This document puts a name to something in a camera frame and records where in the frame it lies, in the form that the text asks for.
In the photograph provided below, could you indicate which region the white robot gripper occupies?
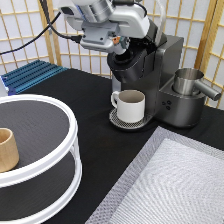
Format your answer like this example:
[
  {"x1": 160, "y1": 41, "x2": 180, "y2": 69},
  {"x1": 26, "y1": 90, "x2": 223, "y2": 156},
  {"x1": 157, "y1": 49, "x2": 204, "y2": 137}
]
[{"x1": 59, "y1": 4, "x2": 150, "y2": 53}]

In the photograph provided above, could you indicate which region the grey Keurig coffee machine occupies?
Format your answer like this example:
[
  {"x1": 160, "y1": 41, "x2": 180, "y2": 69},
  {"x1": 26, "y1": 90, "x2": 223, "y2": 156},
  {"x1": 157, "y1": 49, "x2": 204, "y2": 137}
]
[{"x1": 107, "y1": 24, "x2": 205, "y2": 130}]

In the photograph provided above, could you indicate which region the white coffee pod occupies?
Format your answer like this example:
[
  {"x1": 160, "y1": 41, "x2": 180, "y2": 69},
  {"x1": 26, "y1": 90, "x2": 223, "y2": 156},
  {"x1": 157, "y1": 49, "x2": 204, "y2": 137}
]
[{"x1": 114, "y1": 45, "x2": 125, "y2": 55}]

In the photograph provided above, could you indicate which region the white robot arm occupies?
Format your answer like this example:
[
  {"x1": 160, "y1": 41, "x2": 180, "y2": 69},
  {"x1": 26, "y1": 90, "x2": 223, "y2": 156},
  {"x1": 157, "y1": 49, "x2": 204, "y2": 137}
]
[{"x1": 58, "y1": 0, "x2": 150, "y2": 55}]

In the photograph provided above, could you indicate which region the white ceramic mug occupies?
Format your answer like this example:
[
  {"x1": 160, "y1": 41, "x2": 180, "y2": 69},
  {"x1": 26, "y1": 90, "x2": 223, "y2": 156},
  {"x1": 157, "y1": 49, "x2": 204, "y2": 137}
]
[{"x1": 111, "y1": 90, "x2": 145, "y2": 123}]

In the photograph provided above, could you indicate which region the stainless steel milk frother cup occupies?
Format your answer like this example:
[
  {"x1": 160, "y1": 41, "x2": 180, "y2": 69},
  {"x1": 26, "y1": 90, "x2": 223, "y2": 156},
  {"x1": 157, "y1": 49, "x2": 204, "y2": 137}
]
[{"x1": 173, "y1": 68, "x2": 221, "y2": 101}]

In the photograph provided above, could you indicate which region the wooden shoji screen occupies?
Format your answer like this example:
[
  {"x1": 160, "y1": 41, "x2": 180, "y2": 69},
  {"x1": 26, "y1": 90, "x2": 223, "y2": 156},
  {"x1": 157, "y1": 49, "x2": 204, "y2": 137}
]
[{"x1": 0, "y1": 0, "x2": 224, "y2": 110}]

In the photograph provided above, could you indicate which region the blue ribbed metal rack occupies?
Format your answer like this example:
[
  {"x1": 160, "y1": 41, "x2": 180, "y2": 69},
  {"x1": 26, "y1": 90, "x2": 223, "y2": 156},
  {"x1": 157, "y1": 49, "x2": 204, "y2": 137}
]
[{"x1": 2, "y1": 60, "x2": 66, "y2": 95}]

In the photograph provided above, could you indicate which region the grey woven placemat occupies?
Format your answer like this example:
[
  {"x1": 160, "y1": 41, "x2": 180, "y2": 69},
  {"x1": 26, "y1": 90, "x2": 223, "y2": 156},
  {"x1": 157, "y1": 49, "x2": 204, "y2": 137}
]
[{"x1": 85, "y1": 127, "x2": 224, "y2": 224}]

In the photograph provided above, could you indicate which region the white two-tier round shelf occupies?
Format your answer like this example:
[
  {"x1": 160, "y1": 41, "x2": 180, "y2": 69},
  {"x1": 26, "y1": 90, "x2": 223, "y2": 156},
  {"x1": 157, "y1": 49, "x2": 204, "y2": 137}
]
[{"x1": 0, "y1": 94, "x2": 82, "y2": 224}]

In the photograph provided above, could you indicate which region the wooden cup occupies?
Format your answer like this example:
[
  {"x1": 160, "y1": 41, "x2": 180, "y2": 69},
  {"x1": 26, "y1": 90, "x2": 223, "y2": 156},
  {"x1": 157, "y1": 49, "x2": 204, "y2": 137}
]
[{"x1": 0, "y1": 128, "x2": 19, "y2": 173}]

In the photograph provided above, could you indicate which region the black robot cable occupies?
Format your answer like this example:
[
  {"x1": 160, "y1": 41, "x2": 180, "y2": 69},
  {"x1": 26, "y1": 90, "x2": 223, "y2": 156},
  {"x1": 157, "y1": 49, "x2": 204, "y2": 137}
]
[{"x1": 0, "y1": 0, "x2": 83, "y2": 56}]

